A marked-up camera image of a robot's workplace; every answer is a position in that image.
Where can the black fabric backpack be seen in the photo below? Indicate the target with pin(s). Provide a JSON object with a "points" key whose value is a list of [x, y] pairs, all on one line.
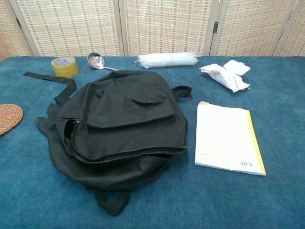
{"points": [[124, 133]]}

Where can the white and yellow booklet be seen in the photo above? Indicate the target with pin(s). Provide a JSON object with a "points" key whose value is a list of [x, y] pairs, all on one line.
{"points": [[224, 136]]}

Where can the stainless steel ladle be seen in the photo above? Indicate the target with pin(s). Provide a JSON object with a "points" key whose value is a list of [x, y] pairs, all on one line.
{"points": [[95, 59]]}

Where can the crumpled white red wipes packet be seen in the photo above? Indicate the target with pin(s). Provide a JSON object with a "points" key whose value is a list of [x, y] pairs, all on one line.
{"points": [[224, 76]]}

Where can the woven bamboo folding screen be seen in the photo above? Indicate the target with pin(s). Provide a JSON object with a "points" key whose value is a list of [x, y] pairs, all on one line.
{"points": [[162, 26]]}

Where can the white square plastic lid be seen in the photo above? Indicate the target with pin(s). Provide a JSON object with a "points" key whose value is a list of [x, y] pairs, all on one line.
{"points": [[237, 66]]}

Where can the yellow packing tape roll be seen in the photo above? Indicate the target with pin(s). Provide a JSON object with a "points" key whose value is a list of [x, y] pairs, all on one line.
{"points": [[64, 68]]}

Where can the round woven rattan coaster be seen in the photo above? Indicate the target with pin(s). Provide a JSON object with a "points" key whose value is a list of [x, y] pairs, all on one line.
{"points": [[9, 118]]}

